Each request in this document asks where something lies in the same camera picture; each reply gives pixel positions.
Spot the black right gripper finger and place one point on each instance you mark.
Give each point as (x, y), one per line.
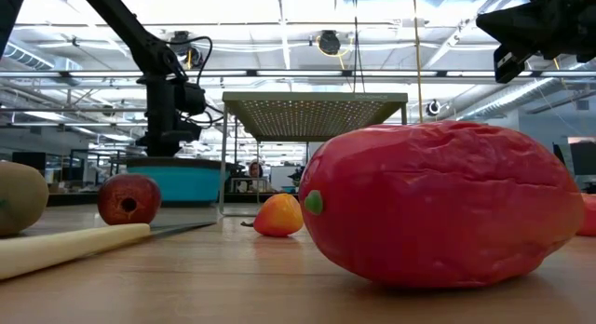
(521, 36)
(521, 17)

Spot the blue bowl with grey rim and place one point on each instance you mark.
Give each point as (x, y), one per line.
(177, 184)

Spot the dark red toy apple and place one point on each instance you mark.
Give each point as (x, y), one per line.
(116, 193)

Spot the small orange-yellow toy fruit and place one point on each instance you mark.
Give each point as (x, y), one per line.
(589, 217)
(279, 217)

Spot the brown-green toy kiwi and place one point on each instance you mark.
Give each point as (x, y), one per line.
(21, 198)

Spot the large red toy mango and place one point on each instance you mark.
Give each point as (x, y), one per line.
(442, 203)

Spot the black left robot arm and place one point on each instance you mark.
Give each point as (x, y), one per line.
(139, 40)

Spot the person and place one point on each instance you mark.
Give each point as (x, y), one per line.
(255, 172)

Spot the black background monitor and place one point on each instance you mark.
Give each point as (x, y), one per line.
(584, 158)

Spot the green perforated metal shelf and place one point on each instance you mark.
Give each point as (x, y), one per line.
(312, 114)

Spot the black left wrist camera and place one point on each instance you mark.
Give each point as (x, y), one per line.
(191, 98)

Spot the black aluminium rig frame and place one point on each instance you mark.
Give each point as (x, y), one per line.
(74, 199)

